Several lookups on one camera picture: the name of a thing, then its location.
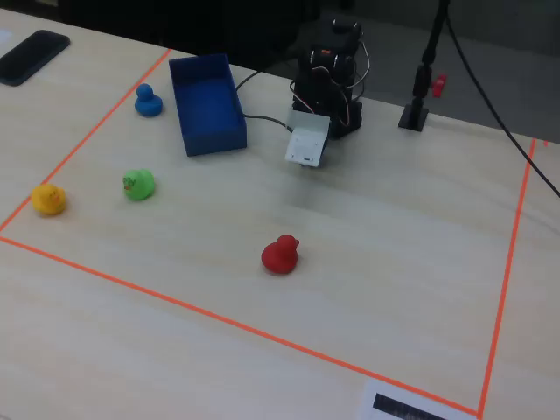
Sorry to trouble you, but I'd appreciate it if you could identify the blue plastic box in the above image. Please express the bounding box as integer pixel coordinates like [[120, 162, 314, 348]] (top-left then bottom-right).
[[168, 52, 249, 158]]

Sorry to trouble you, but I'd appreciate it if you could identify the green rubber duck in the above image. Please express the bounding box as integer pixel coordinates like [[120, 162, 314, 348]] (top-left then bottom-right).
[[122, 168, 157, 202]]

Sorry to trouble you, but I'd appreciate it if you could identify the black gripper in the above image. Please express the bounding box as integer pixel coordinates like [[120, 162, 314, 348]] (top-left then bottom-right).
[[313, 129, 333, 169]]

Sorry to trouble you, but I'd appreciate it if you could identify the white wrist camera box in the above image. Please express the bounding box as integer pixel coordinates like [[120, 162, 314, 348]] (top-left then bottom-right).
[[284, 108, 332, 169]]

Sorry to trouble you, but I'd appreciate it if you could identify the black camera stand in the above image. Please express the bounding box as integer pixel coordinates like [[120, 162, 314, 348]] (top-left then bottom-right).
[[397, 0, 452, 132]]

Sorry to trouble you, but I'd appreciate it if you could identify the orange tape line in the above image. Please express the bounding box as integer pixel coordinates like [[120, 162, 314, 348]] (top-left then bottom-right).
[[0, 47, 173, 232], [0, 234, 481, 417], [477, 137, 537, 417]]

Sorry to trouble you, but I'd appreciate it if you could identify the yellow rubber duck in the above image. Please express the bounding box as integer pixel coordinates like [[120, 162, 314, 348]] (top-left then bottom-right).
[[30, 183, 68, 216]]

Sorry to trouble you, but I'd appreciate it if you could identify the red rubber duck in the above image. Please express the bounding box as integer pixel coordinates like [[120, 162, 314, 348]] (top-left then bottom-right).
[[261, 234, 302, 276]]

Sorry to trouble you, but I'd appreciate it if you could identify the grey camera cable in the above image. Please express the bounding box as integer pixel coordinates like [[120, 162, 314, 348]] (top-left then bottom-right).
[[234, 56, 294, 132]]

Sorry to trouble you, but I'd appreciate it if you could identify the blue rubber duck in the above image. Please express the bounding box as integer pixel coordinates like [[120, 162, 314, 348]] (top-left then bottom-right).
[[134, 82, 165, 118]]

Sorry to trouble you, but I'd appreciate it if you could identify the white printed paper label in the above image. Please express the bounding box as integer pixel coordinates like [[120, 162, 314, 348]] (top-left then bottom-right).
[[356, 379, 478, 420]]

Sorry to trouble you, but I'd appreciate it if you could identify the black smartphone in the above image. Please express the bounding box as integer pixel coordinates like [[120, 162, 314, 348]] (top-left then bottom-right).
[[0, 29, 72, 88]]

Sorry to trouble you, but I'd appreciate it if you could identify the black stand cable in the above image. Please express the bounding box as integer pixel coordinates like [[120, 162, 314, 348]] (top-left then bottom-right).
[[444, 8, 560, 198]]

